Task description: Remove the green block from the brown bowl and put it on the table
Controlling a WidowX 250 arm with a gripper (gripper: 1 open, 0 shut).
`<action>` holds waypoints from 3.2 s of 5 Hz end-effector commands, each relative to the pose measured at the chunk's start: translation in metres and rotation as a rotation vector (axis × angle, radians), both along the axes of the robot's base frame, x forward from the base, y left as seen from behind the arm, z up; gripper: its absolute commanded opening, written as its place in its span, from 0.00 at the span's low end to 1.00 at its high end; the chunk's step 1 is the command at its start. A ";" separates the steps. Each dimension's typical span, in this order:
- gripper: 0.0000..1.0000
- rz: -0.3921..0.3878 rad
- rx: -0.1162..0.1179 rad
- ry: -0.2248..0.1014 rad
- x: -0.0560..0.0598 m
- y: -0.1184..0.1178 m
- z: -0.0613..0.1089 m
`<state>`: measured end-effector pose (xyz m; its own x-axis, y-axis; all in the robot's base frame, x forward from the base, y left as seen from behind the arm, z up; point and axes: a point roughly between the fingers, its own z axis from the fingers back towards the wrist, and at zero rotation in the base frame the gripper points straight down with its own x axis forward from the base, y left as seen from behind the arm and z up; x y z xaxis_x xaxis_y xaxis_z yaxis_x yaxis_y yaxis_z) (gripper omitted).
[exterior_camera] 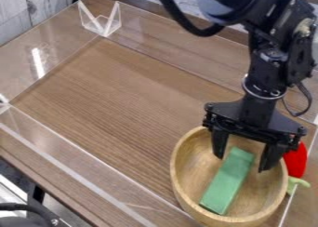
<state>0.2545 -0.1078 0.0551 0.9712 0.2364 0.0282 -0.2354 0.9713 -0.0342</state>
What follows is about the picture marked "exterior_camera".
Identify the clear acrylic corner bracket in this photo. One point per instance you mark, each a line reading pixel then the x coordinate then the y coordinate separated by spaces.
pixel 101 25

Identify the brown wooden bowl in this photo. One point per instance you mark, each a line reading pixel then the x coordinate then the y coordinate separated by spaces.
pixel 193 168

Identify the red plush strawberry toy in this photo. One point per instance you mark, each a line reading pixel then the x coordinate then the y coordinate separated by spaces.
pixel 296 160

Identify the black metal table bracket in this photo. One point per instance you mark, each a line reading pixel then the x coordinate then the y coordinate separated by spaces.
pixel 35 200

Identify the green rectangular block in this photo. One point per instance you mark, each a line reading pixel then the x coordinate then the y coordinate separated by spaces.
pixel 224 187

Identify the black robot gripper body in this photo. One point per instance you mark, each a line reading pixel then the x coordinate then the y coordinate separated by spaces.
pixel 255 119

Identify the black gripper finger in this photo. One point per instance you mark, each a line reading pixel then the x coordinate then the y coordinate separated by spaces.
pixel 220 142
pixel 273 153

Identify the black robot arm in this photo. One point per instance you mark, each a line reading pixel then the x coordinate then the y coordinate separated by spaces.
pixel 281 27

